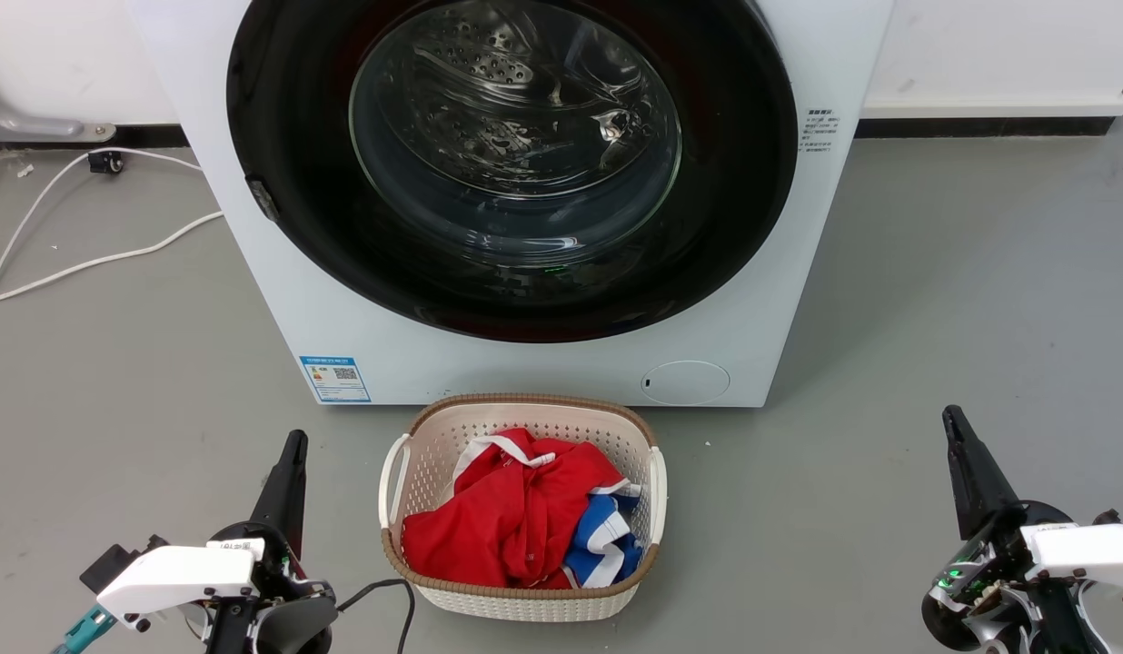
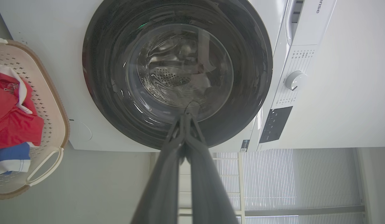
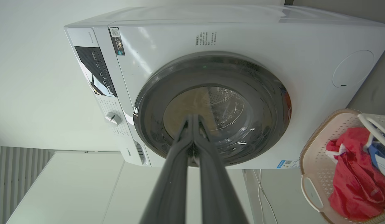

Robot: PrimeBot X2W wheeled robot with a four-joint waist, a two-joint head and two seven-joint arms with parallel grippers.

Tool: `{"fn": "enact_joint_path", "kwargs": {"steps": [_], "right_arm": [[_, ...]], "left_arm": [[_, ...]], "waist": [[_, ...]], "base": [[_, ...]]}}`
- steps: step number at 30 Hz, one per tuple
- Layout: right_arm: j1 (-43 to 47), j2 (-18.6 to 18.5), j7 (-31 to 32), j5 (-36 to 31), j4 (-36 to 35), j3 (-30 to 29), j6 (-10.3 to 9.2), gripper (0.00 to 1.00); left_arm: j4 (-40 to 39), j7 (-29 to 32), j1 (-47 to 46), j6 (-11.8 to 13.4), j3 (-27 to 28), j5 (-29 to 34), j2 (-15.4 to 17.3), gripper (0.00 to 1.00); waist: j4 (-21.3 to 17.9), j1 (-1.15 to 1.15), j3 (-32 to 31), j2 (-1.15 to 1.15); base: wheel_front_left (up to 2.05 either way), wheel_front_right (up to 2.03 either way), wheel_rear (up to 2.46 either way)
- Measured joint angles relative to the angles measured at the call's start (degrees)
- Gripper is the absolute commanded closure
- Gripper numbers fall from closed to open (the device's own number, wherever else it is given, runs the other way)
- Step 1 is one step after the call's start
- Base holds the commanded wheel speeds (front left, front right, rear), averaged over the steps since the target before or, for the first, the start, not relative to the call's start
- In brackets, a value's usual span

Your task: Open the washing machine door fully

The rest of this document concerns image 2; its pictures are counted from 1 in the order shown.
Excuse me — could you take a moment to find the white round selector dial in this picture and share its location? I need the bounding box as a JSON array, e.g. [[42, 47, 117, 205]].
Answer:
[[285, 71, 307, 91]]

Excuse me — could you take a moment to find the white detergent drawer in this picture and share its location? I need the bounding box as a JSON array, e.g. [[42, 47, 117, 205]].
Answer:
[[285, 0, 337, 46]]

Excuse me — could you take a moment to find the round white filter cover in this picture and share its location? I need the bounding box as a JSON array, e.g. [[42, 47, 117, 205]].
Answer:
[[69, 119, 93, 142]]

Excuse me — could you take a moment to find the cream perforated laundry basket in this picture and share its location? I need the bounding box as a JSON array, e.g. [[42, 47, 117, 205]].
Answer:
[[0, 38, 70, 200]]

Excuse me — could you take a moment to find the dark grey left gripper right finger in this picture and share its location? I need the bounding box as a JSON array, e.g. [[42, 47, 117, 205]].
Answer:
[[185, 114, 240, 224]]

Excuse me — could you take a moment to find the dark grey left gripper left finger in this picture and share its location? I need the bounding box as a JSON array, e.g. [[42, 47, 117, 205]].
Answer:
[[131, 114, 186, 224]]

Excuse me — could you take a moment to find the perforated steel washer drum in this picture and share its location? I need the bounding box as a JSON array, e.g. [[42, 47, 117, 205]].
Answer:
[[130, 28, 233, 108]]

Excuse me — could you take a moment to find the white front-load washing machine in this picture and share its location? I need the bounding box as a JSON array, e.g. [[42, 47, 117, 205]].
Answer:
[[0, 0, 385, 153]]

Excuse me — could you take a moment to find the red garment with white collar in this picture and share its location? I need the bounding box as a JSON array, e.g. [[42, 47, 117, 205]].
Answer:
[[0, 69, 44, 150]]

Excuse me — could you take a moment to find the black washer display panel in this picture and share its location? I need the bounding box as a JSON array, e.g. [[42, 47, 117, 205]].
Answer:
[[259, 106, 293, 144]]

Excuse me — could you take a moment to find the washer door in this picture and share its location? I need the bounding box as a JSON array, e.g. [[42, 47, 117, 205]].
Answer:
[[82, 0, 273, 150]]

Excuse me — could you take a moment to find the blue and white garment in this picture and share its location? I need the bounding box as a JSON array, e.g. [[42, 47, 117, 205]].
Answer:
[[0, 142, 31, 176]]

